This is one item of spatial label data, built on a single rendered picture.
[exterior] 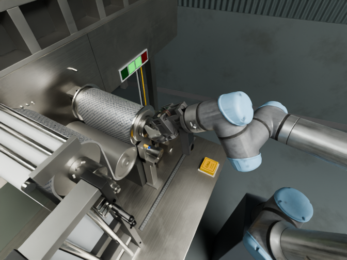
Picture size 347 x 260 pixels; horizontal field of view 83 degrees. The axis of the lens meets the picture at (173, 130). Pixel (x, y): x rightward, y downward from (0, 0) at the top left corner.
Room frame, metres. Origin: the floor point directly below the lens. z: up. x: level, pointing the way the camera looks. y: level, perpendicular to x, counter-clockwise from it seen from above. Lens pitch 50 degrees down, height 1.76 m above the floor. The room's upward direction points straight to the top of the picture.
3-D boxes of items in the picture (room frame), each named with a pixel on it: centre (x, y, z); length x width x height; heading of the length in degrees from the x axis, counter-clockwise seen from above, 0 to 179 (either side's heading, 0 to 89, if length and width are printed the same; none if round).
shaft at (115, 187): (0.19, 0.15, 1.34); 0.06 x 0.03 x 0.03; 62
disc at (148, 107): (0.45, 0.11, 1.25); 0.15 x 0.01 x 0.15; 152
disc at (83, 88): (0.57, 0.33, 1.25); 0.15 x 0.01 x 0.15; 152
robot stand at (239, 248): (0.23, -0.40, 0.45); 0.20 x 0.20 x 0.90; 72
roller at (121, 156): (0.41, 0.27, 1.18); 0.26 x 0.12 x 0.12; 62
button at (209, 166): (0.49, -0.17, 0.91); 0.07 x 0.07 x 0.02; 62
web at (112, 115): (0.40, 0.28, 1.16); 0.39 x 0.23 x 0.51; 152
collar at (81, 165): (0.22, 0.20, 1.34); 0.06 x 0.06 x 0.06; 62
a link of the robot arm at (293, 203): (0.23, -0.39, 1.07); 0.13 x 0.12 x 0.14; 135
